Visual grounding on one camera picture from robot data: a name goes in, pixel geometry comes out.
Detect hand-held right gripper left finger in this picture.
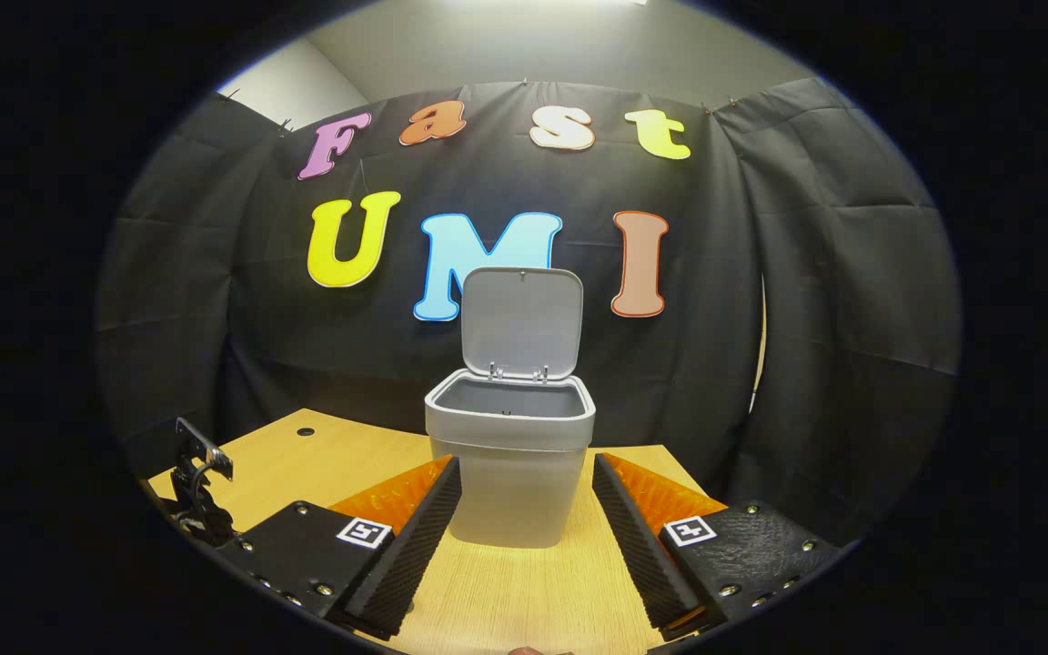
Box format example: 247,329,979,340
213,455,463,641

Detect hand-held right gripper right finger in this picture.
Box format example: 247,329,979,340
591,452,857,642

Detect grey desktop garbage bin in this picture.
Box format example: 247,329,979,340
424,267,597,549

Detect wooden desktop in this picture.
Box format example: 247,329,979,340
146,408,734,655

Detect ceiling light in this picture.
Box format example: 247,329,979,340
451,0,652,8

